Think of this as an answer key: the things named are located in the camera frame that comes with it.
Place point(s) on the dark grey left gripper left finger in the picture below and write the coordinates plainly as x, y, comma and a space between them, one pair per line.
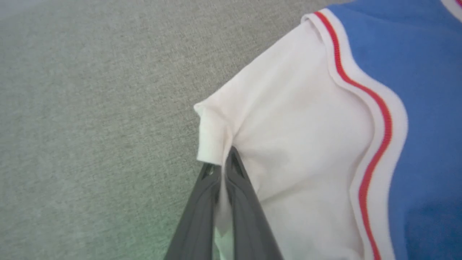
196, 220

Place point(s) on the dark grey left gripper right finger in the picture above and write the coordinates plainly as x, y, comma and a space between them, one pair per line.
249, 224

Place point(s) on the blue white red-striped polo shirt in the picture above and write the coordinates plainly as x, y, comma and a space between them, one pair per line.
310, 137

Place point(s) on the light grey fabric sofa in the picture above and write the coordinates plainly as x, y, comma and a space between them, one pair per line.
94, 119

